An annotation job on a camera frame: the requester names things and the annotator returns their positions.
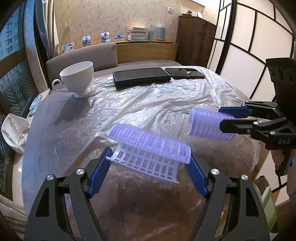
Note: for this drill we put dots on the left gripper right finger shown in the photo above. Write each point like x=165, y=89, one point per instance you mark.
x=245, y=219

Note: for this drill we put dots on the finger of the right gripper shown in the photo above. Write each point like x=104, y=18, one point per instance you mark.
x=256, y=130
x=256, y=109

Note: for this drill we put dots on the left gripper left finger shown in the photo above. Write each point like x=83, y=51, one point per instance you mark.
x=48, y=218

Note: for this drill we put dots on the purple hair roller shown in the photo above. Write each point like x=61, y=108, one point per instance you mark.
x=206, y=124
x=147, y=153

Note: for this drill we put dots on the person's right hand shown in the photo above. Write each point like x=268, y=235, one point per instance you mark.
x=278, y=157

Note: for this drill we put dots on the green notebook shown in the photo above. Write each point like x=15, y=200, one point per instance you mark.
x=269, y=207

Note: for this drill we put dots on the clear plastic table cover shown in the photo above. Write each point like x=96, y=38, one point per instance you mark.
x=66, y=133

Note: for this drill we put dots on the black flat tablet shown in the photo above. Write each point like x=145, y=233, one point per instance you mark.
x=184, y=73

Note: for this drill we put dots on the dark wooden cabinet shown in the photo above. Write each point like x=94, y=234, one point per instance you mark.
x=195, y=37

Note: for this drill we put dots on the grey cylindrical speaker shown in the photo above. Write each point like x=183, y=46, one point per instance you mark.
x=161, y=33

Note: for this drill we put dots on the small blue-grey cup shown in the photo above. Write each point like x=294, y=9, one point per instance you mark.
x=150, y=35

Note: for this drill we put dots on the black tablet in case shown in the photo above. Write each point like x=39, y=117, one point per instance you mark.
x=142, y=76

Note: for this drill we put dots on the white teacup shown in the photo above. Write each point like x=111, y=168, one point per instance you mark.
x=75, y=79

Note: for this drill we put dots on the wooden shelf ledge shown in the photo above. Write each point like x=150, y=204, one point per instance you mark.
x=129, y=51

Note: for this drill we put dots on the stack of books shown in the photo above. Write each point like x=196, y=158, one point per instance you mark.
x=137, y=34

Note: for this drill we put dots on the grey sofa backrest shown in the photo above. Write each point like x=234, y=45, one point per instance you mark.
x=104, y=58

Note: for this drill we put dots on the photo card on wall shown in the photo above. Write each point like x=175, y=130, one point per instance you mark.
x=68, y=47

